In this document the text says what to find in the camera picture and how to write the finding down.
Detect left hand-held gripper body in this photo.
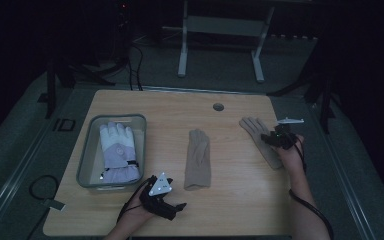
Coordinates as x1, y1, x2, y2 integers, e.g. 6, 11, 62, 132
139, 171, 178, 222

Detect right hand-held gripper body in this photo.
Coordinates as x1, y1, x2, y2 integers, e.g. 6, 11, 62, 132
271, 116, 305, 151

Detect beige knit glove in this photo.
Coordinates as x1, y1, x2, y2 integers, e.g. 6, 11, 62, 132
183, 128, 212, 192
238, 116, 284, 171

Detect purple white ski glove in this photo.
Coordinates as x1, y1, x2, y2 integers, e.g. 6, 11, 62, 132
98, 121, 142, 185

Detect grey plastic bin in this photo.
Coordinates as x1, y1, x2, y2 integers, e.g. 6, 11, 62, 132
76, 113, 148, 192

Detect person's right hand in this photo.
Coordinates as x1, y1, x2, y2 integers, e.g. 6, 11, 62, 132
274, 134, 306, 176

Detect person's left hand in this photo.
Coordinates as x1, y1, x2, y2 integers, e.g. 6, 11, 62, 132
121, 189, 157, 228

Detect black tripod stand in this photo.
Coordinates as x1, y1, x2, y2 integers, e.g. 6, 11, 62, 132
268, 66, 344, 135
37, 56, 114, 120

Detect grey flat plug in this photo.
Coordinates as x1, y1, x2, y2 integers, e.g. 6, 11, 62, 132
42, 198, 67, 212

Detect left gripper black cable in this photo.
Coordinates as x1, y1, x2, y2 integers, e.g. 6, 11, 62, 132
116, 179, 152, 225

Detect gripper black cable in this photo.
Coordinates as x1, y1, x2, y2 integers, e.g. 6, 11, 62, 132
288, 133, 335, 240
116, 179, 152, 225

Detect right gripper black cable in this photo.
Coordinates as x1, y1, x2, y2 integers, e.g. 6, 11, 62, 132
288, 133, 335, 240

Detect white metal desk frame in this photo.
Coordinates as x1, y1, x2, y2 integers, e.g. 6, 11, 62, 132
161, 0, 277, 84

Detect black floor bracket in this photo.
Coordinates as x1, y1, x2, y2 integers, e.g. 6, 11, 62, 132
51, 117, 77, 133

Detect black hanging cables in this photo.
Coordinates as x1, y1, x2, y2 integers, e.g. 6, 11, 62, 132
126, 43, 145, 92

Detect black floor cable loop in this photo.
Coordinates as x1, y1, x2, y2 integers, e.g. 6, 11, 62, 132
28, 174, 60, 202

